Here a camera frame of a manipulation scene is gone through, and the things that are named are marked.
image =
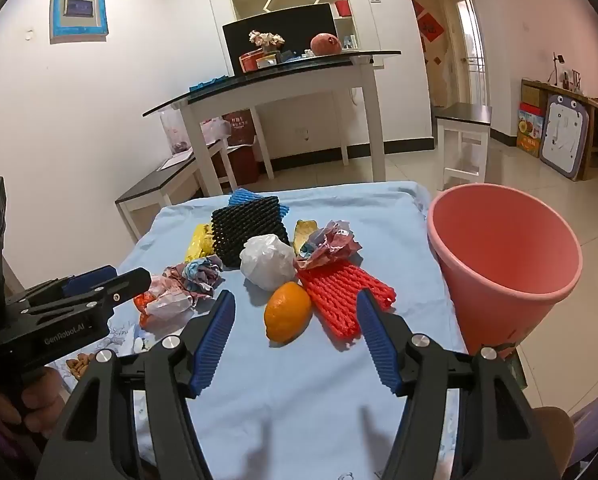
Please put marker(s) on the fruit carton box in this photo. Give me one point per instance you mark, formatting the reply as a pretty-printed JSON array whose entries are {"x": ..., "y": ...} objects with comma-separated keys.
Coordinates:
[{"x": 530, "y": 132}]

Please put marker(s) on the red wall decorations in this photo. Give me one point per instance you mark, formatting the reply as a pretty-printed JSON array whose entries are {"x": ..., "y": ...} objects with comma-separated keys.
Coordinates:
[{"x": 429, "y": 27}]

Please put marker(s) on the white table with glass top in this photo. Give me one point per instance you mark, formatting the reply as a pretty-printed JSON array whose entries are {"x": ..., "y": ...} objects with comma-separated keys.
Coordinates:
[{"x": 299, "y": 80}]

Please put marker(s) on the white paper ball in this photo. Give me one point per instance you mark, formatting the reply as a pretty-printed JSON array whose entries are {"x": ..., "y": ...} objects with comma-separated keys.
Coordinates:
[{"x": 266, "y": 260}]

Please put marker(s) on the clear plastic bag with contents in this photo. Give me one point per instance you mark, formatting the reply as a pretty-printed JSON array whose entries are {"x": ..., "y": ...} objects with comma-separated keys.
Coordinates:
[{"x": 174, "y": 130}]

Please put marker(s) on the red foam fruit net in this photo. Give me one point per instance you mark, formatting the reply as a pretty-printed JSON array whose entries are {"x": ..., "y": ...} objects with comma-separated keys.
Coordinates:
[{"x": 339, "y": 290}]

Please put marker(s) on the dried flower bouquet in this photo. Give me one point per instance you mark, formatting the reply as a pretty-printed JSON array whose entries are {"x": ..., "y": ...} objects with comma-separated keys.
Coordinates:
[{"x": 266, "y": 38}]

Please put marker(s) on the white door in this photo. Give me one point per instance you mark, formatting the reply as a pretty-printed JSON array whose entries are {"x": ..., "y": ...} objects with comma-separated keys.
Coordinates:
[{"x": 466, "y": 50}]

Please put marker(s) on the orange fruit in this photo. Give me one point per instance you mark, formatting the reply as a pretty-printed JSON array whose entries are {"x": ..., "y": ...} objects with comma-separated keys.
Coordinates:
[{"x": 286, "y": 312}]

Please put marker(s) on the purple framed drawing board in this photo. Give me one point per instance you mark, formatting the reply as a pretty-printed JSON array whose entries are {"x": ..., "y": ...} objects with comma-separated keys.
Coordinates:
[{"x": 564, "y": 135}]

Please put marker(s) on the pink plastic bag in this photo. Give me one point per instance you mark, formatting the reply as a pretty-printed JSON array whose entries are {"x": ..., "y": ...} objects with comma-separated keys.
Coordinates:
[{"x": 214, "y": 130}]

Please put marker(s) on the long black topped white bench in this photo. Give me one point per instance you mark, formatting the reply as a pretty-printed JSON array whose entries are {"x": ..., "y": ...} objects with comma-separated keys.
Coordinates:
[{"x": 149, "y": 187}]

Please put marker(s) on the wall socket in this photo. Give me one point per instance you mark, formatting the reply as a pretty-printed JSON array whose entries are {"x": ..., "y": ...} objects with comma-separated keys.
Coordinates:
[{"x": 302, "y": 134}]

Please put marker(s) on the paper sheet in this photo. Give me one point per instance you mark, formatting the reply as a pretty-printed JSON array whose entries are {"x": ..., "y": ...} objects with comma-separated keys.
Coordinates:
[{"x": 175, "y": 161}]

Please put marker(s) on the pink plastic bucket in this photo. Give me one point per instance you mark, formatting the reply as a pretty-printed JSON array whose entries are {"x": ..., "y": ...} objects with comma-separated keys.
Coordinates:
[{"x": 504, "y": 260}]

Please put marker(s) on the blue packet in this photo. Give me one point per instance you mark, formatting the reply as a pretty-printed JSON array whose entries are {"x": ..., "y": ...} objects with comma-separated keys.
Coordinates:
[{"x": 208, "y": 84}]

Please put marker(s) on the yellow fruit peel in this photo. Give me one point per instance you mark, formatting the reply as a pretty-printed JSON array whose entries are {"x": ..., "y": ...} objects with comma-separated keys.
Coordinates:
[{"x": 303, "y": 232}]

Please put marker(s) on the grey blue paper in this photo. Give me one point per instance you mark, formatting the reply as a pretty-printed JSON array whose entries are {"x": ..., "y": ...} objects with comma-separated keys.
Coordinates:
[{"x": 201, "y": 275}]

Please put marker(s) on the blue framed wall meter box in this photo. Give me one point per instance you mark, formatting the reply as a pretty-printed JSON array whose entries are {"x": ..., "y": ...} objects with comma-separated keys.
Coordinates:
[{"x": 79, "y": 0}]

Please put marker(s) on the short black topped white bench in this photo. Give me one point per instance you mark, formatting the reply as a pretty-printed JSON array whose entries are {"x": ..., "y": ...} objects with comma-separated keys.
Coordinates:
[{"x": 463, "y": 115}]

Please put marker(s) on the light blue floral cloth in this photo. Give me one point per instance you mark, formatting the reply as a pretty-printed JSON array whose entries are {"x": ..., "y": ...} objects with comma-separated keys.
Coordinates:
[{"x": 279, "y": 410}]

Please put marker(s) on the pink white wrapper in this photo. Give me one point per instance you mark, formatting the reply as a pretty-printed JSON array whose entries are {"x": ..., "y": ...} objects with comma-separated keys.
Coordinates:
[{"x": 166, "y": 300}]

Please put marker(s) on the yellow plastic bag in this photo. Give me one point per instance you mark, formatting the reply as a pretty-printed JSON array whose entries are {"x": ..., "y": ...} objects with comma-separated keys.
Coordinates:
[{"x": 196, "y": 247}]

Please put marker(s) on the blue items on table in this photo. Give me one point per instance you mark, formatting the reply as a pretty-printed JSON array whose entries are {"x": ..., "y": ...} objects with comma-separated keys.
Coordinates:
[{"x": 290, "y": 56}]

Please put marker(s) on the colourful printed paper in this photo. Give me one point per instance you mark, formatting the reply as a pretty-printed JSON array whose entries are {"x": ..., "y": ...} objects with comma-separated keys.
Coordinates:
[{"x": 329, "y": 245}]

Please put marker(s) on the blue foam fruit net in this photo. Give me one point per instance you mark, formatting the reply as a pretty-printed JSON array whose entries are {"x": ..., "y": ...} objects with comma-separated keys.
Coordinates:
[{"x": 239, "y": 196}]

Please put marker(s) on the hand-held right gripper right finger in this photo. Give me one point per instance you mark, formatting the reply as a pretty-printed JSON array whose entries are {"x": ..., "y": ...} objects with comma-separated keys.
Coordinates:
[{"x": 379, "y": 345}]

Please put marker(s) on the small red shelf box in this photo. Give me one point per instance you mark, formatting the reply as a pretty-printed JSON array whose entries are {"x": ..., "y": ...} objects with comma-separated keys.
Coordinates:
[{"x": 343, "y": 8}]

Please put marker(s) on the red pomegranate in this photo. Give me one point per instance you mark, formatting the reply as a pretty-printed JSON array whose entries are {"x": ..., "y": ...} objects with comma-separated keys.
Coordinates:
[{"x": 326, "y": 44}]

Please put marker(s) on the black foam fruit net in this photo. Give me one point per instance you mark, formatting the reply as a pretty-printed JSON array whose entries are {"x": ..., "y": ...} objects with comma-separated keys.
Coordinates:
[{"x": 249, "y": 222}]

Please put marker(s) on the person's left hand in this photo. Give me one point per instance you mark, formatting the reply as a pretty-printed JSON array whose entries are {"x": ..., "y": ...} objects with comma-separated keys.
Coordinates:
[{"x": 46, "y": 402}]

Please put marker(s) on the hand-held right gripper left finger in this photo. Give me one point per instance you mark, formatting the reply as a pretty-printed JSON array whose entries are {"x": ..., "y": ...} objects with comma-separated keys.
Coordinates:
[{"x": 211, "y": 345}]

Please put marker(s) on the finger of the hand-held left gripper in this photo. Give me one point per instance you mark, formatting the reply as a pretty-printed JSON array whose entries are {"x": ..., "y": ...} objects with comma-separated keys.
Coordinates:
[
  {"x": 129, "y": 285},
  {"x": 89, "y": 279}
]

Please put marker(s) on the black monitor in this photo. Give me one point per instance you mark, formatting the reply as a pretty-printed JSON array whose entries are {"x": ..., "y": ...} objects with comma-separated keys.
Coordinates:
[{"x": 289, "y": 25}]

